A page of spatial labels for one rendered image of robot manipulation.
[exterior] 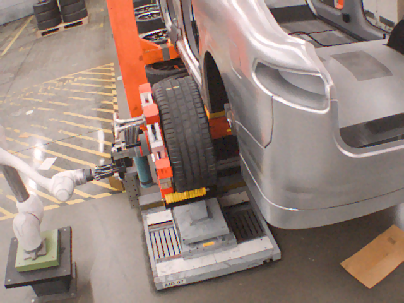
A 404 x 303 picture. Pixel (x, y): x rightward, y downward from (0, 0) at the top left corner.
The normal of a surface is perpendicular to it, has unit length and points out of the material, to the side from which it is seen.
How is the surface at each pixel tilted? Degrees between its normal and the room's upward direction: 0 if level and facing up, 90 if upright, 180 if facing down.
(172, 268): 0
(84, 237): 0
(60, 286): 90
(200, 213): 90
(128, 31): 90
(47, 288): 90
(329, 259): 0
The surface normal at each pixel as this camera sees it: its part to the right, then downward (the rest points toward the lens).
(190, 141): 0.14, 0.15
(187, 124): 0.08, -0.11
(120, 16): 0.21, 0.48
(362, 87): -0.06, -0.61
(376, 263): -0.12, -0.84
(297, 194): -0.40, 0.68
